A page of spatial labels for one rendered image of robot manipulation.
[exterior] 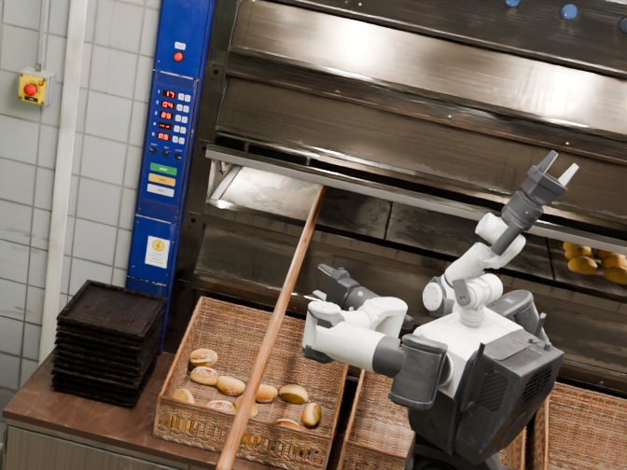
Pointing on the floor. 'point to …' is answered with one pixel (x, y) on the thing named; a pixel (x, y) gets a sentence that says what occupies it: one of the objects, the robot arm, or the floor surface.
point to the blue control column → (186, 20)
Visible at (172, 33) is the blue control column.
